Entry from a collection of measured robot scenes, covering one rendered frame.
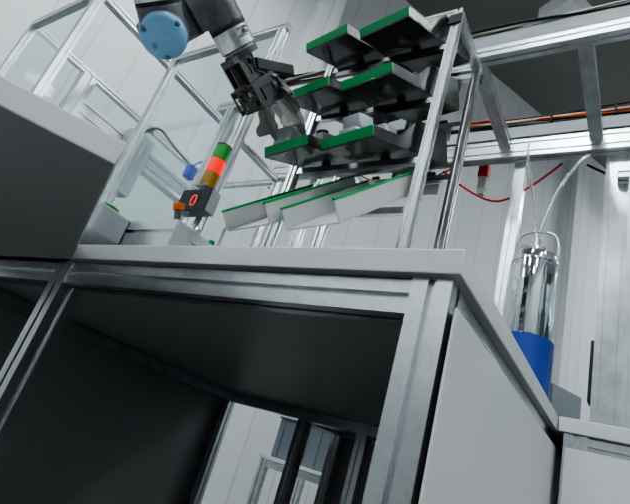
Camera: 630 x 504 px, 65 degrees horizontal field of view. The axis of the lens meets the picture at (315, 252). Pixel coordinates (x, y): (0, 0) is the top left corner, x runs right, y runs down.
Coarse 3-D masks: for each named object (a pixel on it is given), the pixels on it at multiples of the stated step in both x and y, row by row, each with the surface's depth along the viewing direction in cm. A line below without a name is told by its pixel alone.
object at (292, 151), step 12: (276, 144) 107; (288, 144) 104; (300, 144) 102; (312, 144) 102; (264, 156) 109; (276, 156) 108; (288, 156) 108; (300, 156) 108; (312, 156) 108; (324, 156) 108; (336, 156) 108
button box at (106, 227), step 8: (96, 208) 97; (104, 208) 97; (96, 216) 96; (104, 216) 97; (112, 216) 99; (120, 216) 100; (88, 224) 96; (96, 224) 96; (104, 224) 97; (112, 224) 99; (120, 224) 100; (88, 232) 97; (96, 232) 96; (104, 232) 97; (112, 232) 99; (120, 232) 100; (80, 240) 104; (88, 240) 102; (96, 240) 101; (104, 240) 99; (112, 240) 99
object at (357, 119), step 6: (354, 114) 97; (360, 114) 97; (348, 120) 98; (354, 120) 97; (360, 120) 97; (366, 120) 98; (372, 120) 99; (348, 126) 98; (354, 126) 96; (360, 126) 96; (342, 132) 98
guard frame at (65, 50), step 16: (80, 0) 193; (96, 0) 185; (112, 0) 190; (48, 16) 206; (80, 16) 182; (128, 16) 196; (80, 32) 180; (16, 48) 209; (64, 48) 175; (48, 64) 173; (80, 64) 233; (48, 80) 171; (112, 96) 246; (128, 112) 255; (256, 160) 261; (272, 176) 271; (272, 192) 272; (256, 240) 261
